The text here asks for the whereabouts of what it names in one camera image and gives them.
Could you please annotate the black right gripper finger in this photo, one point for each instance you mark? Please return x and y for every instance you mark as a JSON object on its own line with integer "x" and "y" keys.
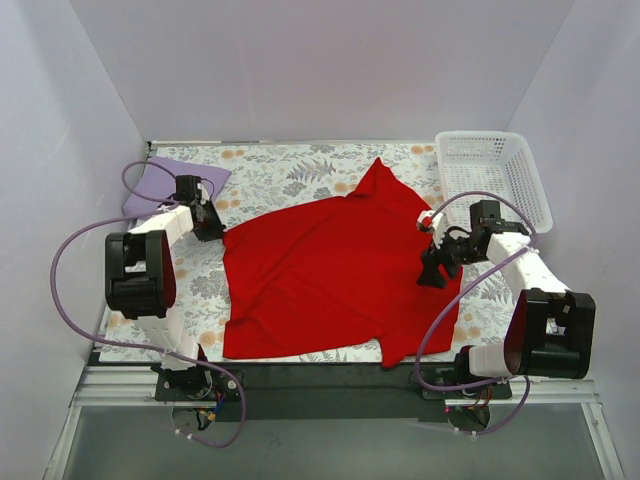
{"x": 452, "y": 269}
{"x": 431, "y": 275}

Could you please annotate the folded lilac t shirt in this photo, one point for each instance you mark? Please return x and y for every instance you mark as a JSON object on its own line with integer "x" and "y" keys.
{"x": 158, "y": 184}

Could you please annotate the floral table mat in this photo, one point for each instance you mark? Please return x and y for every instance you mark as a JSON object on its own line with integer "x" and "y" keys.
{"x": 265, "y": 181}

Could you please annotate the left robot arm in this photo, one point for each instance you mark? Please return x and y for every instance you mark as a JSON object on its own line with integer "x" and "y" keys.
{"x": 140, "y": 282}

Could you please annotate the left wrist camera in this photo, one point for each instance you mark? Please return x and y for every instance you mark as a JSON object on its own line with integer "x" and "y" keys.
{"x": 202, "y": 195}

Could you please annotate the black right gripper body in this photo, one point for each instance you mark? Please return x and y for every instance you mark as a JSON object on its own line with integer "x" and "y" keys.
{"x": 439, "y": 258}

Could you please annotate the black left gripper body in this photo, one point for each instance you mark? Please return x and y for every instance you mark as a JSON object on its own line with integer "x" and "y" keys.
{"x": 209, "y": 226}

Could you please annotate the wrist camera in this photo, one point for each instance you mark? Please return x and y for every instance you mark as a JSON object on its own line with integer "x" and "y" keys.
{"x": 435, "y": 224}
{"x": 202, "y": 195}

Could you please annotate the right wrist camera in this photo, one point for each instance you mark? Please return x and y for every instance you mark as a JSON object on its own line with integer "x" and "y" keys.
{"x": 435, "y": 224}

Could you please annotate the aluminium table frame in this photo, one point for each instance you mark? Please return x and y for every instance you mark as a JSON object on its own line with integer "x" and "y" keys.
{"x": 116, "y": 429}

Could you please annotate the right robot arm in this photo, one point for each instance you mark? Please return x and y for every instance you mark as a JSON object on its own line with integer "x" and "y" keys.
{"x": 551, "y": 329}

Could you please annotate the white plastic basket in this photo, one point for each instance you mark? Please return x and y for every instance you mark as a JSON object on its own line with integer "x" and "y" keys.
{"x": 497, "y": 162}

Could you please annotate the red t shirt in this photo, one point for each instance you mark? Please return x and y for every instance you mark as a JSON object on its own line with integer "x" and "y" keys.
{"x": 334, "y": 273}

